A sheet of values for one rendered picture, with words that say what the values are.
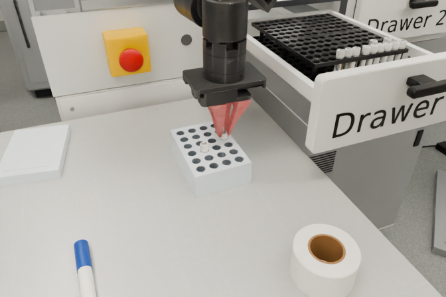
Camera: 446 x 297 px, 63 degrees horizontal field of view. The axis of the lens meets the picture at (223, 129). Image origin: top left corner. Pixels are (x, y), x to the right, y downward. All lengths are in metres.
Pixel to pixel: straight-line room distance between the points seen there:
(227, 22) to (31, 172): 0.35
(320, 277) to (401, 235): 1.24
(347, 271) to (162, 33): 0.51
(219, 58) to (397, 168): 0.95
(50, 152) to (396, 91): 0.51
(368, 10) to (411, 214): 1.04
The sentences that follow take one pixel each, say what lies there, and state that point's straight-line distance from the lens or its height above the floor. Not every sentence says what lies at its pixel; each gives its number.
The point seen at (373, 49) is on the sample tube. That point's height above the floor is 0.91.
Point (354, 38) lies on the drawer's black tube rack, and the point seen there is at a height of 0.90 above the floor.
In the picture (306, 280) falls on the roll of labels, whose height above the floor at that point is 0.78.
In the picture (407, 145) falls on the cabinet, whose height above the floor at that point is 0.45.
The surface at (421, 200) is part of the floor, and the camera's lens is 1.82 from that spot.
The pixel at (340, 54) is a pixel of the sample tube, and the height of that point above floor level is 0.91.
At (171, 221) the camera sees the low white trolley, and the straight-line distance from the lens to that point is 0.49.
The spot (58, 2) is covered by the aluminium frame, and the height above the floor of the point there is 0.96.
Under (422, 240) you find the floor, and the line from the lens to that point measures 1.64.
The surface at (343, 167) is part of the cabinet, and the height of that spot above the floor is 0.43.
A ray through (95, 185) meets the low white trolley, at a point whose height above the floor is 0.76.
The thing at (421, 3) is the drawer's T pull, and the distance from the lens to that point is 0.95.
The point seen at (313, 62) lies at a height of 0.90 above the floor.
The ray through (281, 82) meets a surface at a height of 0.87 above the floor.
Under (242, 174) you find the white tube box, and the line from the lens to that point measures 0.52.
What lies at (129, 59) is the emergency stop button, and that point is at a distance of 0.63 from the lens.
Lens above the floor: 1.11
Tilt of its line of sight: 33 degrees down
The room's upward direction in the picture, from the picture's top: straight up
